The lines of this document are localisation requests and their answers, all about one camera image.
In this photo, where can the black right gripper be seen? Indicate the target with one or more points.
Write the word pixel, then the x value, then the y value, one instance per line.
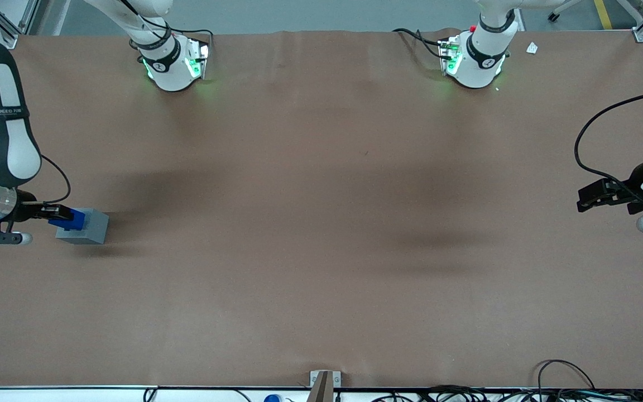
pixel 24 211

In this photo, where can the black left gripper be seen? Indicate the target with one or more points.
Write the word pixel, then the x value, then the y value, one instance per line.
pixel 636 183

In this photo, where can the blue plastic part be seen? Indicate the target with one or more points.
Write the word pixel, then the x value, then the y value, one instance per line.
pixel 76 220

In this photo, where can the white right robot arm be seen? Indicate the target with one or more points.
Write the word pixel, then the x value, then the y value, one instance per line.
pixel 6 151

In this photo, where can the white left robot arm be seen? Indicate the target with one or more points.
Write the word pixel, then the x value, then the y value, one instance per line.
pixel 478 61

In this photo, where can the gray square base block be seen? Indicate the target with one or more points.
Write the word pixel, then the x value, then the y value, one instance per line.
pixel 95 229

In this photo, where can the white paper scrap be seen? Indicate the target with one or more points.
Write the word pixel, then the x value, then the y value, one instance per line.
pixel 532 48

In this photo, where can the chair leg with caster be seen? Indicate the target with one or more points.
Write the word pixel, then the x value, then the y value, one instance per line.
pixel 553 17

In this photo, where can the brown table mat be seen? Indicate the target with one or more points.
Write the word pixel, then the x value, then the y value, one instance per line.
pixel 321 223

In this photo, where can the blue round cap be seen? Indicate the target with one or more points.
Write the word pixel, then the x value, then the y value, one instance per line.
pixel 272 398

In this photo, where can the aluminium frame post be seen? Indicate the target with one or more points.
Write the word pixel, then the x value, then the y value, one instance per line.
pixel 12 33
pixel 641 34

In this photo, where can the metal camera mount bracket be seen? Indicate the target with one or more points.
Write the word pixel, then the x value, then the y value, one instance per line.
pixel 321 385

